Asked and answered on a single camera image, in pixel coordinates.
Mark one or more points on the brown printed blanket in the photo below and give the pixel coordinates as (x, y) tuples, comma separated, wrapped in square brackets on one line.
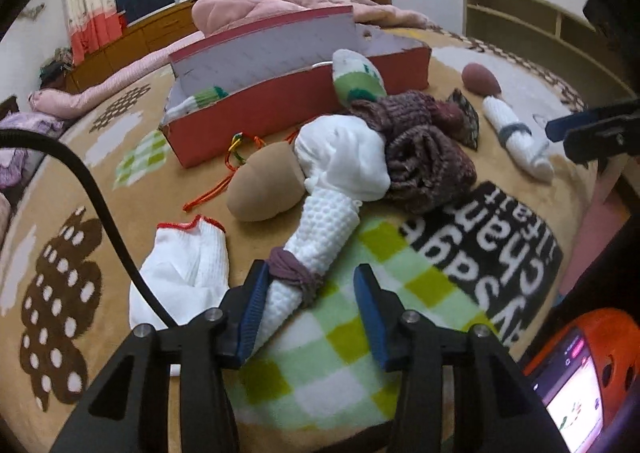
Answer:
[(150, 193)]

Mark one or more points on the pink bolster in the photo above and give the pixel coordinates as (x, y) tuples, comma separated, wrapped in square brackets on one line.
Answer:
[(100, 90)]

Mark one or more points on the white rolled sock grey band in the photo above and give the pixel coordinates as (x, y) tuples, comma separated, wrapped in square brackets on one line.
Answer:
[(500, 113)]

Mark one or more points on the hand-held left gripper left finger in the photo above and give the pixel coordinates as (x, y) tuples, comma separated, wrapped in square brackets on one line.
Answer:
[(252, 303)]

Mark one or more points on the dark clutter pile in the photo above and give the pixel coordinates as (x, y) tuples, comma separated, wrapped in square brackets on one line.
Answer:
[(55, 65)]

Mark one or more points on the red cardboard box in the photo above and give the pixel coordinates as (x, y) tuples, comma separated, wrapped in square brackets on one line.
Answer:
[(280, 103)]

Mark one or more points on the wall decoration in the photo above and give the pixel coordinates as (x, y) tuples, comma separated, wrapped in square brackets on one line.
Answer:
[(32, 12)]

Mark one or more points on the wide white red curtain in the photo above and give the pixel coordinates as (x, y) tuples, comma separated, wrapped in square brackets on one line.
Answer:
[(87, 8)]

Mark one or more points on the white sock with red trim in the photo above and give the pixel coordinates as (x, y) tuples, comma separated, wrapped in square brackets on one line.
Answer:
[(185, 273)]

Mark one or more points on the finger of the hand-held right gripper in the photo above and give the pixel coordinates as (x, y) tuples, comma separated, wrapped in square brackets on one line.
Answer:
[(575, 120), (605, 140)]

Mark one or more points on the maroon knit glove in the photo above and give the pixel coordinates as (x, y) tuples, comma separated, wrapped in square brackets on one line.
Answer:
[(400, 108)]

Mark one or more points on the maroon knitted sock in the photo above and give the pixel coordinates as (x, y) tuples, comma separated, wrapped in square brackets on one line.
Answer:
[(430, 168)]

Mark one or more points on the orange cased phone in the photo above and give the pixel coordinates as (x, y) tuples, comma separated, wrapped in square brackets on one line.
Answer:
[(575, 383)]

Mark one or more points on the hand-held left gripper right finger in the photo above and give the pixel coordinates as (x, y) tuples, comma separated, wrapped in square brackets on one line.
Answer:
[(372, 328)]

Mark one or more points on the pink quilt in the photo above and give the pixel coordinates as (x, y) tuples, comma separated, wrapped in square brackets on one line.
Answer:
[(250, 3)]

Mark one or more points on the white textured sock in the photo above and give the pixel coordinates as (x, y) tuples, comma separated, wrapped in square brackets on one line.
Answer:
[(325, 228)]

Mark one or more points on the small green white sock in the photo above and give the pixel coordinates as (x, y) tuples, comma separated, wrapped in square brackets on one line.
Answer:
[(200, 100)]

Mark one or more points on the wooden cabinet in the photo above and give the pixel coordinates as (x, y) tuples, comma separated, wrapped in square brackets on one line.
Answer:
[(150, 33)]

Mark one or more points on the pink sock ball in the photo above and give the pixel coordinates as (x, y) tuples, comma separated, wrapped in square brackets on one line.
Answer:
[(477, 78)]

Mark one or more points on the pale shelf unit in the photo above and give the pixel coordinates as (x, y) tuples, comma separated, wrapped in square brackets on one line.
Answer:
[(500, 3)]

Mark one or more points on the purple pillow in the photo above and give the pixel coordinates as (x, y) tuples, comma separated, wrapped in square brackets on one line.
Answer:
[(25, 125)]

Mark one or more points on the dark patterned cloth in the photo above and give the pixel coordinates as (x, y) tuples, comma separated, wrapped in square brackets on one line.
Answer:
[(468, 125)]

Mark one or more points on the large green white sock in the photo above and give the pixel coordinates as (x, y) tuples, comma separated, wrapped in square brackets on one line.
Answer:
[(352, 73)]

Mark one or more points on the beige sock ball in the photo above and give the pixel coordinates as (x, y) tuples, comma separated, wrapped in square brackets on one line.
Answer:
[(265, 183)]

